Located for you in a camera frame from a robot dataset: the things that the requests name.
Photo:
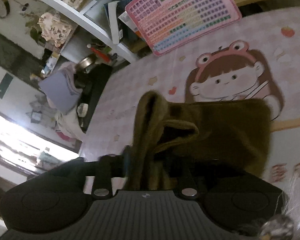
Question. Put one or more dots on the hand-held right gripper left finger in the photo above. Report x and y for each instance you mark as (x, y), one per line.
(120, 165)

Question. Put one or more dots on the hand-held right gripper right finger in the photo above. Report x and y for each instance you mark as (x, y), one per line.
(186, 177)

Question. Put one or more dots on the olive green garment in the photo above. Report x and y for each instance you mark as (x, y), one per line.
(215, 130)

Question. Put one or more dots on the blue-grey folded cloth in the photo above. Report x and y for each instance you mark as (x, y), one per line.
(58, 90)

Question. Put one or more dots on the pink cartoon desk mat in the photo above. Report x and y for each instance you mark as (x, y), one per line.
(152, 67)

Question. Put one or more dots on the shiny silver knob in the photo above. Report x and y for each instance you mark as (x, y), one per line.
(276, 228)

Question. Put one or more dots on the metal bowl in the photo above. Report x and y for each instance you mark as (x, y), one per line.
(86, 63)

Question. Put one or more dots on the red pen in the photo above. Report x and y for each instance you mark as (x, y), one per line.
(100, 53)

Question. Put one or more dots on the white fluffy sleeve cuff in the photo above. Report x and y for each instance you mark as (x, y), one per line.
(298, 200)

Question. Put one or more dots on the white slim book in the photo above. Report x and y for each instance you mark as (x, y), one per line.
(114, 22)

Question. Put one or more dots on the white and wood bookshelf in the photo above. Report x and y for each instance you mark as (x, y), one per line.
(90, 22)

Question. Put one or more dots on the pink learning board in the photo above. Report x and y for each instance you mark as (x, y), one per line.
(185, 12)

